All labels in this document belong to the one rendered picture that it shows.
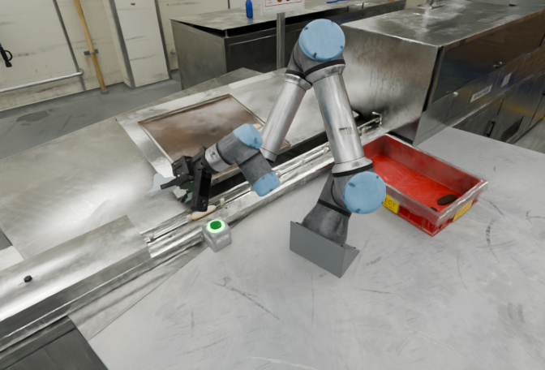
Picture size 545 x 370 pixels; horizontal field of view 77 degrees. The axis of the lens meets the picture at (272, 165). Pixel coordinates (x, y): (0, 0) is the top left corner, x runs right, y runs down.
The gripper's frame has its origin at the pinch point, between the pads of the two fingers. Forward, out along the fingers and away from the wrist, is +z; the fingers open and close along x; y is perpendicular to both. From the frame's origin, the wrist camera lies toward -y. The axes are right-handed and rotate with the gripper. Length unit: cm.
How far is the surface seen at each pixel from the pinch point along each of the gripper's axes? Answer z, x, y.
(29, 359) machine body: 47, 13, -26
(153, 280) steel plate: 16.3, -5.9, -17.8
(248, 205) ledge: -9.5, -32.5, -1.9
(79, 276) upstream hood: 24.2, 11.9, -12.2
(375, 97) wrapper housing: -69, -88, 36
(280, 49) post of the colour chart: -36, -102, 108
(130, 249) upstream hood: 15.1, 1.4, -8.4
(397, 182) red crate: -58, -74, -11
